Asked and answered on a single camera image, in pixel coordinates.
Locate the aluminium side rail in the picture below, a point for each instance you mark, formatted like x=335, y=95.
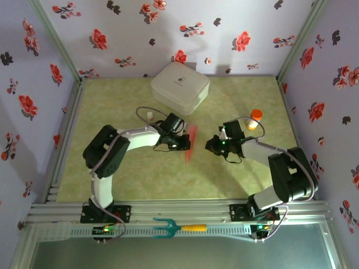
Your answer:
x=74, y=112
x=289, y=112

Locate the orange capped pill bottle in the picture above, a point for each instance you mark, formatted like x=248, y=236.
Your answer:
x=254, y=119

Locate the aluminium frame post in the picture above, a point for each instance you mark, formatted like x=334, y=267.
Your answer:
x=73, y=70
x=298, y=42

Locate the pink paper sheet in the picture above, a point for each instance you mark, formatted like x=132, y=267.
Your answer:
x=193, y=133

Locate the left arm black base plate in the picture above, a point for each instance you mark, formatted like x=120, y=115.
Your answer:
x=85, y=217

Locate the aluminium mounting rail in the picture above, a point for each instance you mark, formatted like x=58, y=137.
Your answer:
x=182, y=210

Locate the white plastic lidded box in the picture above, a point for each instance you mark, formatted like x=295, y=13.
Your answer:
x=179, y=87

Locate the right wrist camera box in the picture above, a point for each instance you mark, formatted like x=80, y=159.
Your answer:
x=223, y=134

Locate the aluminium frame bar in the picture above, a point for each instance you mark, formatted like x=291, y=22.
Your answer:
x=23, y=252
x=336, y=252

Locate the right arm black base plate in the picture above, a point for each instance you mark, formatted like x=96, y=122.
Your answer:
x=234, y=214

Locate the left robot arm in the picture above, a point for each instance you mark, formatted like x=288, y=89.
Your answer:
x=102, y=190

